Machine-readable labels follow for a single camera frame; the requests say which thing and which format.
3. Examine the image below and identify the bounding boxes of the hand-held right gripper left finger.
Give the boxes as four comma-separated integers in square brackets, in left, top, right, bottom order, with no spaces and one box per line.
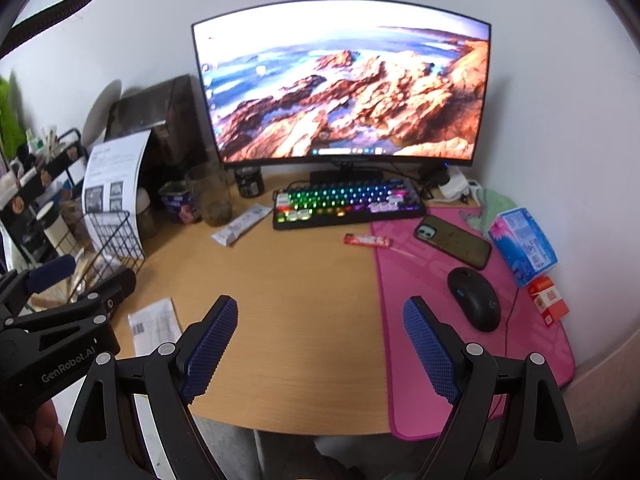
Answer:
[57,295,240,480]

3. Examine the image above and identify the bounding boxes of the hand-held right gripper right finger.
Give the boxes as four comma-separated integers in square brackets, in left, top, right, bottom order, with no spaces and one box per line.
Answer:
[402,296,578,480]

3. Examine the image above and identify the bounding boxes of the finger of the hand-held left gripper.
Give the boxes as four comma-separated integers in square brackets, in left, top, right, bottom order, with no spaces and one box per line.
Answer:
[20,267,137,333]
[0,254,77,311]

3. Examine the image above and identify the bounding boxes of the black wire basket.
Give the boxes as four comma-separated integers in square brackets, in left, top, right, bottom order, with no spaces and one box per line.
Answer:
[30,210,147,311]

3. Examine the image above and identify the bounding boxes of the white long narrow packet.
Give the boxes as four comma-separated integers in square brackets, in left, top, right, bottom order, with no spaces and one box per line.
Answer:
[211,203,273,247]

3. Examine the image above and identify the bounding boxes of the person's left hand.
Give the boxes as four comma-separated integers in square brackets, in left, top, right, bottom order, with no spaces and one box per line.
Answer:
[10,400,66,461]

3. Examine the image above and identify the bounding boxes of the white thermos bottle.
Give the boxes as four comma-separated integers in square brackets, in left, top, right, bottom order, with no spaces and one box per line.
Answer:
[42,202,73,256]

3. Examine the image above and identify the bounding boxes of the black computer mouse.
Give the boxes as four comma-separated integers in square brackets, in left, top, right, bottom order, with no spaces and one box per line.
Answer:
[446,266,502,333]

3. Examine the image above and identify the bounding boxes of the pink mouse mat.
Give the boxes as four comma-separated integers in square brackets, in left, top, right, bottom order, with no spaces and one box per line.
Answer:
[369,205,576,440]

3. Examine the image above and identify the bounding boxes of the black storage rack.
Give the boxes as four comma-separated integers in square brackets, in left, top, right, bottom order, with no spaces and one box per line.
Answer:
[0,129,88,271]

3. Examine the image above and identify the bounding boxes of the person's grey trousers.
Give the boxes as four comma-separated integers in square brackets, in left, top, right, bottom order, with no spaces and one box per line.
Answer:
[192,415,401,480]

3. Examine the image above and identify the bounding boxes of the blue tin can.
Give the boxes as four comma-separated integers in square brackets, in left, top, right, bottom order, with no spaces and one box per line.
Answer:
[159,180,201,224]

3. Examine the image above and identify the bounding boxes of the smartphone in dark case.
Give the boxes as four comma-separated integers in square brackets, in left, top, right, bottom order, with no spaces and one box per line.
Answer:
[414,214,493,271]

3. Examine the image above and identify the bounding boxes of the printed paper sheet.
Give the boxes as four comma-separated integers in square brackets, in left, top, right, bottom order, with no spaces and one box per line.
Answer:
[81,130,152,261]

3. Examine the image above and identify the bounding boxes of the small red packet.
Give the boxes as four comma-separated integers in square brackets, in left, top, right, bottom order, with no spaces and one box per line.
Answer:
[343,232,394,250]

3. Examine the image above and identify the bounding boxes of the red and white box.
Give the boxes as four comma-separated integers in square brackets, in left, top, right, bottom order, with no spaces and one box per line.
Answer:
[527,275,571,329]

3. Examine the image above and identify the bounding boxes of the clear glass jar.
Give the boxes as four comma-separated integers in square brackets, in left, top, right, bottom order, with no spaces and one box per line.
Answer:
[187,162,235,228]

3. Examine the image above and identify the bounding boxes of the blue tissue pack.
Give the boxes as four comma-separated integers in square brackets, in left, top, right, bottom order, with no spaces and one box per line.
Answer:
[489,206,558,287]

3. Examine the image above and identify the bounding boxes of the green cloth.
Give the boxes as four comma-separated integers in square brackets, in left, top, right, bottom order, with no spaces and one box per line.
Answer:
[459,187,516,238]

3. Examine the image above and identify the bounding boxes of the backlit black keyboard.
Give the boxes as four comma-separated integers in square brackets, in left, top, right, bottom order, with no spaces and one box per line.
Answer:
[272,180,427,231]

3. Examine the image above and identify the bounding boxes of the green plush toy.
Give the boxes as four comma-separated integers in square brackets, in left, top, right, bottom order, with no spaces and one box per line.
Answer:
[0,75,26,148]

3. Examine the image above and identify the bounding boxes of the white charger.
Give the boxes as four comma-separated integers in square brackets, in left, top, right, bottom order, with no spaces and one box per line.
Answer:
[440,167,473,200]

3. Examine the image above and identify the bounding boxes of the dark jar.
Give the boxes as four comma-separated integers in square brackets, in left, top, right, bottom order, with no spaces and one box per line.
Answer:
[235,167,266,198]

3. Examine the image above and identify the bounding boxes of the round white disc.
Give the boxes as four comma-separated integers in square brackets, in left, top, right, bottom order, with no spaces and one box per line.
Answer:
[82,79,124,143]

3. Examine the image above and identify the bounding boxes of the black power adapter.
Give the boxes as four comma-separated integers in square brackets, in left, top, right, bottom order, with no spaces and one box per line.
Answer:
[417,165,448,186]

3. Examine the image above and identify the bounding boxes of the dark brown box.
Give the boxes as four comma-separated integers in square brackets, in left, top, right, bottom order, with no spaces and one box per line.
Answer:
[104,74,211,196]

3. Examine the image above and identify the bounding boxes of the curved computer monitor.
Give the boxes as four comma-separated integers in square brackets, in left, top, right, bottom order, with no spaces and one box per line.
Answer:
[191,1,493,186]

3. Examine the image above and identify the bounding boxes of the black braided cable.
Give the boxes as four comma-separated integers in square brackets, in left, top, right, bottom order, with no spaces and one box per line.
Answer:
[0,0,108,61]

